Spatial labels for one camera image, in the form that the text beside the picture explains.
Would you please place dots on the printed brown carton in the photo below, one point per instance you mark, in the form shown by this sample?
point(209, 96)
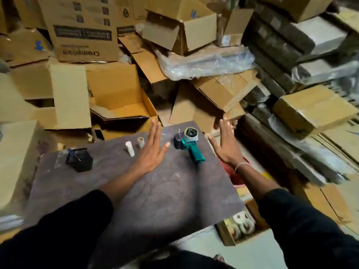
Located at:
point(81, 27)

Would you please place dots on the open orange carton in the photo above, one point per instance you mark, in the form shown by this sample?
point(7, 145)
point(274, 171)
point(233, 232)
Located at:
point(117, 86)

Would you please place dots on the person's right forearm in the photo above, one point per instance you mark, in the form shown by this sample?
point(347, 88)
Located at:
point(258, 184)

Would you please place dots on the large carton purple print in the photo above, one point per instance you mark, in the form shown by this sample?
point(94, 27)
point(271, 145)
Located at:
point(19, 159)

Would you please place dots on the small brown carton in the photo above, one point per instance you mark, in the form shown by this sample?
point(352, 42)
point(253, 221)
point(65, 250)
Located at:
point(235, 112)

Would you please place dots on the person's foot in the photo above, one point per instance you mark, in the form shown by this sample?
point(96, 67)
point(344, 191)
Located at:
point(218, 258)

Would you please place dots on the folded flat brown carton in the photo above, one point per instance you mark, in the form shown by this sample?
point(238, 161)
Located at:
point(188, 109)

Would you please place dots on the person's left hand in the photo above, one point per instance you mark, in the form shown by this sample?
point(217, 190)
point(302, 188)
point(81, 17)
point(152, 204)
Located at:
point(150, 154)

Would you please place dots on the small open carton white label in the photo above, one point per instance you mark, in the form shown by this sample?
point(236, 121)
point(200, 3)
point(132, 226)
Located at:
point(234, 27)

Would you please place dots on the white paper tube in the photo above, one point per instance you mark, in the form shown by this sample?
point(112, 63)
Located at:
point(141, 142)
point(129, 149)

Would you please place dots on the plain brown carton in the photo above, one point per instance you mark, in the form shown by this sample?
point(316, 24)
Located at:
point(297, 6)

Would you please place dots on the tilted brown carton plastic patch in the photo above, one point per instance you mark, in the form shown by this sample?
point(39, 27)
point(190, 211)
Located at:
point(224, 89)

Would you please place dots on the person's right hand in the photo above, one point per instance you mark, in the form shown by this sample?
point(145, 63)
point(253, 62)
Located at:
point(227, 148)

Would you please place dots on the brown supply box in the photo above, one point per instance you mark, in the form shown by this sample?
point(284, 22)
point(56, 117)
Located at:
point(221, 235)

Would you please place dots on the black mesh pen holder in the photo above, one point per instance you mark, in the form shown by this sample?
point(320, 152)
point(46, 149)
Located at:
point(80, 161)

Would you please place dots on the sealed taped carton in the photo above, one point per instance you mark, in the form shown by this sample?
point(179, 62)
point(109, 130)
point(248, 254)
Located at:
point(314, 109)

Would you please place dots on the open pale carton blue mark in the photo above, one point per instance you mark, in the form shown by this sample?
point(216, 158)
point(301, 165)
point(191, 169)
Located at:
point(199, 30)

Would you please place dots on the dark blue pen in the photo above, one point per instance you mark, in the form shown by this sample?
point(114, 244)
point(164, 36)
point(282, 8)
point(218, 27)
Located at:
point(74, 155)

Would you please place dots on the small printed carton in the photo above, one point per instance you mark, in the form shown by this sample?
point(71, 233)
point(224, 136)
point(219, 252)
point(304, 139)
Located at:
point(126, 13)

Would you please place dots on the flat brown cardboard piece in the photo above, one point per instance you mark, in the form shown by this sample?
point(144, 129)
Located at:
point(148, 64)

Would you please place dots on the plastic wrapped dark sheet stack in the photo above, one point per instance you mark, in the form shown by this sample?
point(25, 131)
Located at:
point(280, 148)

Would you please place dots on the pale wrist thread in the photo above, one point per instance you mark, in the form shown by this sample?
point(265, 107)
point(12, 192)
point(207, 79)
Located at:
point(241, 164)

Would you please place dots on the clear plastic wrapped bundle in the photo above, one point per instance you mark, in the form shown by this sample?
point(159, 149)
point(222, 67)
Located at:
point(207, 62)

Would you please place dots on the stack of grey wrapped bundles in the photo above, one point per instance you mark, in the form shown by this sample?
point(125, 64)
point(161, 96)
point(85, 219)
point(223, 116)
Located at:
point(303, 36)

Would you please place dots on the person's left forearm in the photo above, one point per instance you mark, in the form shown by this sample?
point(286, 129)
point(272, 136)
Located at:
point(120, 183)

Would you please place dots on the black printed shirt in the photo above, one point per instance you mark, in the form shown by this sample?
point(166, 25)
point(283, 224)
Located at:
point(182, 260)

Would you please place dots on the teal tape dispenser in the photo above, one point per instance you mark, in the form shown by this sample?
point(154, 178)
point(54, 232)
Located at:
point(193, 151)

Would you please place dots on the red plastic bucket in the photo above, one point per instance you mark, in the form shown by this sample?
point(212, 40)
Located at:
point(231, 176)

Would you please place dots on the closed carton blue mark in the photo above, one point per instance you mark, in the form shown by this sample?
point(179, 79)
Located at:
point(22, 47)

